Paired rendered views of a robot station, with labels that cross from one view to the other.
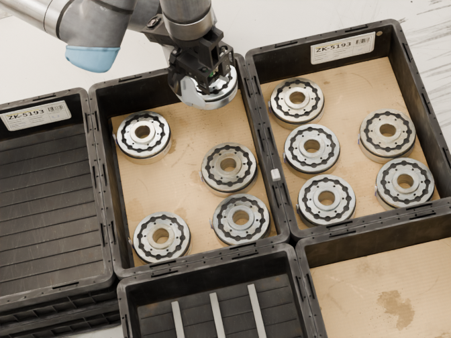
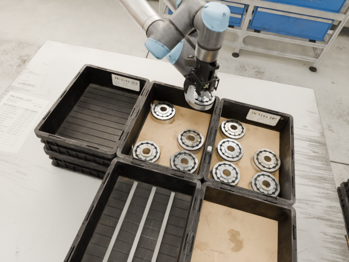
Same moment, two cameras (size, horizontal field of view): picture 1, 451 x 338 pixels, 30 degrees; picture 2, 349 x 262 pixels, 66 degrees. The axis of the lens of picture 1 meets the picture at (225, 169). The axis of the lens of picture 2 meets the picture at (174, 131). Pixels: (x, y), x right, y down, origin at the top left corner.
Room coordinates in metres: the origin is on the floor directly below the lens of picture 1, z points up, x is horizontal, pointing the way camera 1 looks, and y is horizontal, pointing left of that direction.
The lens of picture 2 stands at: (0.12, -0.04, 1.69)
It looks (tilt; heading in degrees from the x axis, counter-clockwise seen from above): 52 degrees down; 10
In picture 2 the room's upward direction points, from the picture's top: 9 degrees clockwise
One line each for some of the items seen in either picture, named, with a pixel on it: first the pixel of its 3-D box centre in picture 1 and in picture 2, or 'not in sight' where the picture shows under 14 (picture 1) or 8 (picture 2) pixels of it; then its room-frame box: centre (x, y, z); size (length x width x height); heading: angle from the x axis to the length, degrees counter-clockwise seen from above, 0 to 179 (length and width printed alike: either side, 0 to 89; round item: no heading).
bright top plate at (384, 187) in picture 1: (405, 182); (265, 184); (0.65, -0.31, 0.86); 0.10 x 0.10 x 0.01
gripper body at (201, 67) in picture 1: (198, 49); (204, 72); (0.82, 0.01, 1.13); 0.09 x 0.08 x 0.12; 42
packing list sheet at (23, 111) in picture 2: not in sight; (10, 119); (0.69, 0.80, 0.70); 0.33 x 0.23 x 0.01; 7
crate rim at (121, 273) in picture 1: (184, 160); (173, 125); (0.75, 0.07, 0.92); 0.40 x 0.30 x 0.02; 2
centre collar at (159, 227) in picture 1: (160, 236); (146, 151); (0.64, 0.13, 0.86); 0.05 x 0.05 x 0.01
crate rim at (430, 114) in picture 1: (348, 124); (252, 145); (0.76, -0.23, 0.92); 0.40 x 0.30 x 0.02; 2
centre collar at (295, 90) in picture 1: (296, 98); (233, 127); (0.87, -0.16, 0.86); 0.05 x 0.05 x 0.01
